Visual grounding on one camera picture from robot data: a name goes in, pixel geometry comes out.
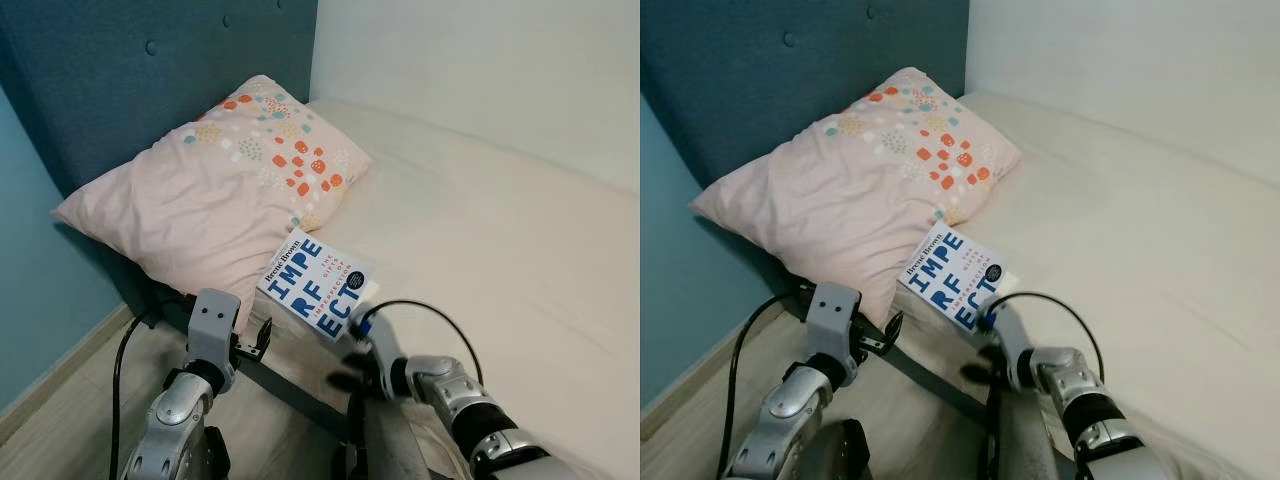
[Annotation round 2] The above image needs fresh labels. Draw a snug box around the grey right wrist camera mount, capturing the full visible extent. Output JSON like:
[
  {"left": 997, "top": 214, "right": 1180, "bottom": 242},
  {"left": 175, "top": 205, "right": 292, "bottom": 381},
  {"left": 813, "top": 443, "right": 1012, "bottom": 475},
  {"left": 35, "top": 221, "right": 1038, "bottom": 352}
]
[
  {"left": 360, "top": 305, "right": 403, "bottom": 379},
  {"left": 990, "top": 300, "right": 1036, "bottom": 386}
]

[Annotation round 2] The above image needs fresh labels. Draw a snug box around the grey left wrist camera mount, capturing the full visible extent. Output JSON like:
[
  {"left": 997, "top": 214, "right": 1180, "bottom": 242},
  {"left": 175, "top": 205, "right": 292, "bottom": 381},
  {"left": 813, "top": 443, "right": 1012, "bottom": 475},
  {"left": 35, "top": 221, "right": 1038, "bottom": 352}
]
[
  {"left": 187, "top": 289, "right": 243, "bottom": 366},
  {"left": 808, "top": 282, "right": 863, "bottom": 361}
]

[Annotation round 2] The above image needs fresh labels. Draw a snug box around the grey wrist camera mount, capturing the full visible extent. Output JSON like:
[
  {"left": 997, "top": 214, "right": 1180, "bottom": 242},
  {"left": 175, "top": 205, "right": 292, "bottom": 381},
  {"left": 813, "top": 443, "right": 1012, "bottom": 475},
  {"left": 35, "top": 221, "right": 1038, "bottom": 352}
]
[
  {"left": 808, "top": 282, "right": 863, "bottom": 361},
  {"left": 360, "top": 305, "right": 403, "bottom": 379},
  {"left": 990, "top": 300, "right": 1036, "bottom": 386},
  {"left": 187, "top": 289, "right": 243, "bottom": 366}
]

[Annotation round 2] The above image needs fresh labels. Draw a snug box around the teal upholstered headboard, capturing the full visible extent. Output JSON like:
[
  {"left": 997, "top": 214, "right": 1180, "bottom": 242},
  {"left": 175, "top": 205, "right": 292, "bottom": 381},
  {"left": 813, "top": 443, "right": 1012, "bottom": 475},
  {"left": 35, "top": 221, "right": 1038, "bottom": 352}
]
[
  {"left": 640, "top": 0, "right": 971, "bottom": 306},
  {"left": 0, "top": 0, "right": 319, "bottom": 316}
]

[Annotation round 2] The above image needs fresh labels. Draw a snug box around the bed mattress with beige sheet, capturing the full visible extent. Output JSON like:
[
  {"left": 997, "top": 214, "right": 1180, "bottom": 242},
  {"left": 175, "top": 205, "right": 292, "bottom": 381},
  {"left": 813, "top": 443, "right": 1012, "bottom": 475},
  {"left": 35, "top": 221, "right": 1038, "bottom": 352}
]
[
  {"left": 240, "top": 95, "right": 641, "bottom": 480},
  {"left": 880, "top": 90, "right": 1280, "bottom": 480}
]

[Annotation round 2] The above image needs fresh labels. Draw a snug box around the pink pillow with dots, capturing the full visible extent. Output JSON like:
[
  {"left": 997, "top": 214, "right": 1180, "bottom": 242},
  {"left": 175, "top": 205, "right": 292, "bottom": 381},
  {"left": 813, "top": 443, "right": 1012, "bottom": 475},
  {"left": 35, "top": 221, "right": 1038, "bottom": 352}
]
[
  {"left": 52, "top": 75, "right": 373, "bottom": 336},
  {"left": 690, "top": 67, "right": 1023, "bottom": 326}
]

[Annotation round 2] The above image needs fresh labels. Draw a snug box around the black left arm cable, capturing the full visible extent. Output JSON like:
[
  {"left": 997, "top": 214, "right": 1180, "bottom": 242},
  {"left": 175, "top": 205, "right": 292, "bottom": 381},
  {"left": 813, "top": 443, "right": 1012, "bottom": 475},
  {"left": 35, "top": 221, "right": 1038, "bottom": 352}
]
[
  {"left": 110, "top": 300, "right": 196, "bottom": 480},
  {"left": 715, "top": 290, "right": 816, "bottom": 480}
]

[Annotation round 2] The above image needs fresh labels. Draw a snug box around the white book with blue letters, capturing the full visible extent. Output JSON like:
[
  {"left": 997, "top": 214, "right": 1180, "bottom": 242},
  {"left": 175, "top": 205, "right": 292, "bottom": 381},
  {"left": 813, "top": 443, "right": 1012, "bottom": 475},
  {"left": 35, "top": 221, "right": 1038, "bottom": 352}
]
[
  {"left": 897, "top": 222, "right": 1009, "bottom": 333},
  {"left": 257, "top": 228, "right": 376, "bottom": 343}
]

